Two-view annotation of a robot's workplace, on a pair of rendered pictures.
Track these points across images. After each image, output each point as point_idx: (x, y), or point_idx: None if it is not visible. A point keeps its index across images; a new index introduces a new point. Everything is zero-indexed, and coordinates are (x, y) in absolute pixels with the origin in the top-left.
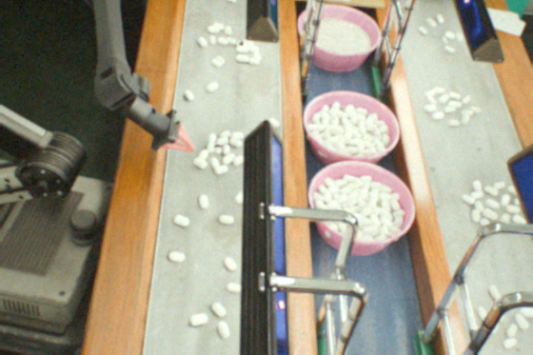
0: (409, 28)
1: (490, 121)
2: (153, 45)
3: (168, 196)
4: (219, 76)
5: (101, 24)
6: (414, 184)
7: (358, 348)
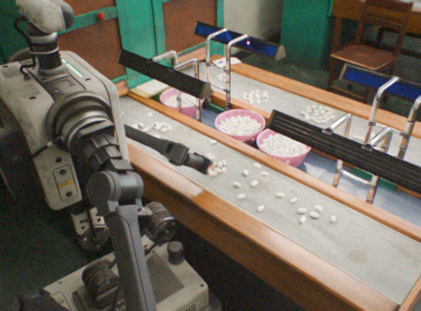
0: None
1: (273, 93)
2: None
3: (220, 194)
4: None
5: (134, 133)
6: None
7: (345, 189)
